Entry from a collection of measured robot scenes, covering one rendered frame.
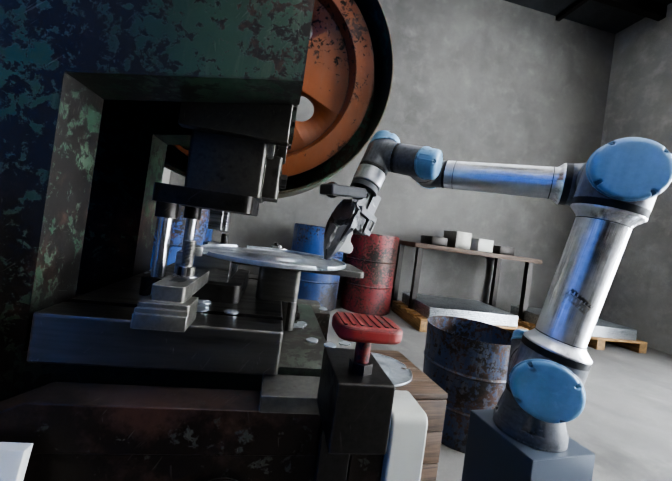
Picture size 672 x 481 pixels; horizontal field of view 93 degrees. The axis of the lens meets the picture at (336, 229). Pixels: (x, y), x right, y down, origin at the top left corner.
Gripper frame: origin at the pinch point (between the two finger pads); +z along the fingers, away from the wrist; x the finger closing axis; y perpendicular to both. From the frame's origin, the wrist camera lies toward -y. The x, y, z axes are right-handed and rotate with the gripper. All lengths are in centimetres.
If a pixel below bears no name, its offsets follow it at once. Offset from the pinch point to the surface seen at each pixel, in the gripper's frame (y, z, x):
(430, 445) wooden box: 74, 37, -2
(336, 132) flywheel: -0.5, -38.7, 20.8
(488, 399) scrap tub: 108, 16, -3
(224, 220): -24.0, 4.8, 2.8
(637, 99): 390, -413, 28
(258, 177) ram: -25.4, -3.8, -5.3
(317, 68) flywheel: -13, -55, 28
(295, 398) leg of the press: -15.8, 23.3, -26.9
